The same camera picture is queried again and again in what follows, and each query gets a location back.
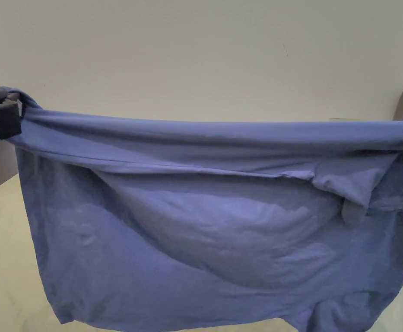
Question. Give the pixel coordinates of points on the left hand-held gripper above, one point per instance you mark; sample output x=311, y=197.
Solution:
x=4, y=121

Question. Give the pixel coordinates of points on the blue shirt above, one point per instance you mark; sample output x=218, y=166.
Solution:
x=201, y=221

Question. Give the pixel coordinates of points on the bed with beige sheet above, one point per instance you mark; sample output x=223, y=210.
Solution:
x=4, y=224

